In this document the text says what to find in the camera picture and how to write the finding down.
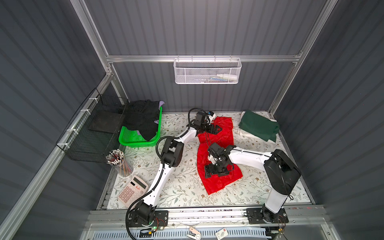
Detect red t shirt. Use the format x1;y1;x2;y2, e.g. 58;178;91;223
197;117;243;195

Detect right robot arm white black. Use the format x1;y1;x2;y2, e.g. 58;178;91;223
205;143;302;224

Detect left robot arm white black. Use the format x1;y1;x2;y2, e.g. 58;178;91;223
127;108;222;226

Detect purple garment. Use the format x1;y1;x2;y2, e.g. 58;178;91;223
155;101;165;124

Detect folded dark green t shirt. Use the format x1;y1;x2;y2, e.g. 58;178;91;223
239;110;280;142

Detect white bottle in basket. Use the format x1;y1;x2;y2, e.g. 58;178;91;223
217;74;239;81

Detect black t shirt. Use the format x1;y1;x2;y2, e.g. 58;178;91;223
123;100;161;141

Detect white label card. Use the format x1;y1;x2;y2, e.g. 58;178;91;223
215;228;229;240

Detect green plastic basket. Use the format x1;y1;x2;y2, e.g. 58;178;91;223
119;107;163;148

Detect white tag card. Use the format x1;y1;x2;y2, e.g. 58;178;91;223
187;227;202;240

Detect white calculator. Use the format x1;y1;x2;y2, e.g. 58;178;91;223
118;176;149;208

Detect cup of pens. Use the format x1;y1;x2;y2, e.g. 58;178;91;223
106;149;134;177

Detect white wire wall basket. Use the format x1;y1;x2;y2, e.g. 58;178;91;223
173;57;242;85

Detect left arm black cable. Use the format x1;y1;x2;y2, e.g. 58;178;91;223
125;107;211;240

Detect black wire mesh basket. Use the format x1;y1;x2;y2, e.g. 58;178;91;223
57;89;129;163

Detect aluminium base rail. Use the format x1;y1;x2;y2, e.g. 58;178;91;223
83;205;334;240

